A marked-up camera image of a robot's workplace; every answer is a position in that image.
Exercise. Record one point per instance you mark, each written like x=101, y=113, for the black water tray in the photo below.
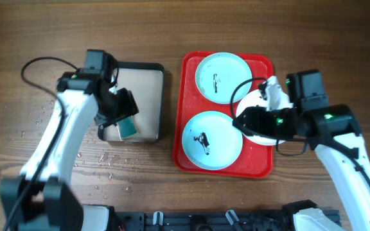
x=145, y=81

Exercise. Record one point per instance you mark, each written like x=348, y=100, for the green yellow sponge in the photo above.
x=126, y=128

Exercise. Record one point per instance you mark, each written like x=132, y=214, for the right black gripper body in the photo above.
x=273, y=122

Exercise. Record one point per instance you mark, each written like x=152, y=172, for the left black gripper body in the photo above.
x=115, y=108

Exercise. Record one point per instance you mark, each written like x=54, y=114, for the light blue plate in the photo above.
x=219, y=74
x=210, y=141

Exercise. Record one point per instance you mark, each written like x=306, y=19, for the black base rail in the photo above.
x=300, y=215

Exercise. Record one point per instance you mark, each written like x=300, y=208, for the light blue plate bottom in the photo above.
x=210, y=141

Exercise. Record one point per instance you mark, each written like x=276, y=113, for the light blue plate top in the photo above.
x=219, y=74

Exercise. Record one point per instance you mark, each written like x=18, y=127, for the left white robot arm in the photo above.
x=40, y=198

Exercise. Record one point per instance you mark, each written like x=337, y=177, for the white plate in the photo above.
x=254, y=99

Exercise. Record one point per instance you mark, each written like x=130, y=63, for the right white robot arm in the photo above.
x=333, y=133

